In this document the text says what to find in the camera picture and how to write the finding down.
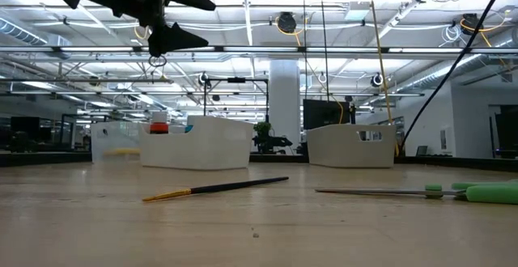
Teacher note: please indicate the orange paint bottle white cap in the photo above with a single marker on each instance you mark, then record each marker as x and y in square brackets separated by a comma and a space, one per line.
[159, 128]

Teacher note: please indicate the black paintbrush gold ferrule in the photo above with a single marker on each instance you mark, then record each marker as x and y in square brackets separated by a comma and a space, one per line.
[226, 187]

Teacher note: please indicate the background black robot arm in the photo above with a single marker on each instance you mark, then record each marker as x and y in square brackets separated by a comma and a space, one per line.
[271, 142]

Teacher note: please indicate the clear plastic bin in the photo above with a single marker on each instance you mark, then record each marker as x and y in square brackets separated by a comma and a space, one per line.
[113, 137]

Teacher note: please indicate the white plastic bin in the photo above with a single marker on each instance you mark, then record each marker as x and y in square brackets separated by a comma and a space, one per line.
[202, 149]

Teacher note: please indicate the background green potted plant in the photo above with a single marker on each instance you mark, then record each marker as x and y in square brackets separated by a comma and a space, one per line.
[262, 128]

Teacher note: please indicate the white building column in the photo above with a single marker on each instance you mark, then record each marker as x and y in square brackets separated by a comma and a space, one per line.
[285, 97]

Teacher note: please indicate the dark background monitor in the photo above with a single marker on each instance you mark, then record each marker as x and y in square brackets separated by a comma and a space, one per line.
[24, 127]

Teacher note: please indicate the black background screen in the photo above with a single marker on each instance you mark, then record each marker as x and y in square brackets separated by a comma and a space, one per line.
[323, 114]

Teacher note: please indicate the grey plastic bin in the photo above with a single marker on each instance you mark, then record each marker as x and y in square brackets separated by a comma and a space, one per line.
[344, 149]

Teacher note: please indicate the background black station frame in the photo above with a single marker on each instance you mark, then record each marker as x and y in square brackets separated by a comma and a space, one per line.
[234, 80]

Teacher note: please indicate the black aluminium table frame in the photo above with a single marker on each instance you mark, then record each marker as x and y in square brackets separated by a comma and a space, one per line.
[40, 158]

